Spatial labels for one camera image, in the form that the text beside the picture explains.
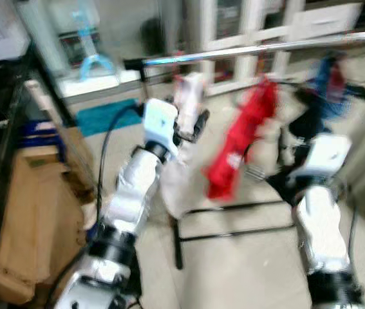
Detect thin white T-shirt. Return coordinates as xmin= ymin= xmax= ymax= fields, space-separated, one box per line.
xmin=160 ymin=72 xmax=212 ymax=220

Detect red FILA T-shirt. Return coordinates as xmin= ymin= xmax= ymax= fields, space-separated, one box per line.
xmin=203 ymin=79 xmax=279 ymax=200

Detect teal floor mat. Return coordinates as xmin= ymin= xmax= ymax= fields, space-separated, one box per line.
xmin=76 ymin=98 xmax=143 ymax=137

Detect blue denim shorts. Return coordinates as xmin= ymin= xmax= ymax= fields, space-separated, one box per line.
xmin=292 ymin=57 xmax=351 ymax=140

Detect metal clothes rack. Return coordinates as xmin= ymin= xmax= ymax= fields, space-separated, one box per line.
xmin=123 ymin=29 xmax=365 ymax=271

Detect light blue stand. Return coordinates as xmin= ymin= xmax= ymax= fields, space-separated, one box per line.
xmin=71 ymin=6 xmax=116 ymax=82

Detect white glass-door cabinet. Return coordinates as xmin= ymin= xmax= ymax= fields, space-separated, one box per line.
xmin=182 ymin=0 xmax=364 ymax=97

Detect wooden stick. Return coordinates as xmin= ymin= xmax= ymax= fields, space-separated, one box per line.
xmin=24 ymin=80 xmax=75 ymax=162

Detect blue box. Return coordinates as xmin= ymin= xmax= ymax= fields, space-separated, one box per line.
xmin=20 ymin=119 xmax=62 ymax=149

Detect large cardboard box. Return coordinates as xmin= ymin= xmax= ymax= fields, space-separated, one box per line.
xmin=0 ymin=126 xmax=97 ymax=304

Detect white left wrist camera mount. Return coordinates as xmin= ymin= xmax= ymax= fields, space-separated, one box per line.
xmin=142 ymin=98 xmax=180 ymax=153

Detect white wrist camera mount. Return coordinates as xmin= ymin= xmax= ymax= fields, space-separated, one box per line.
xmin=142 ymin=98 xmax=180 ymax=153
xmin=303 ymin=133 xmax=353 ymax=180

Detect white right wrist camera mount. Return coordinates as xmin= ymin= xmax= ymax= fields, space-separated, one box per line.
xmin=303 ymin=133 xmax=353 ymax=180

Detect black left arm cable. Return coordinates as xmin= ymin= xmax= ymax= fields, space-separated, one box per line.
xmin=95 ymin=103 xmax=145 ymax=220

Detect black shelf frame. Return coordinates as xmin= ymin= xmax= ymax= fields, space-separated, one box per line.
xmin=0 ymin=45 xmax=73 ymax=309

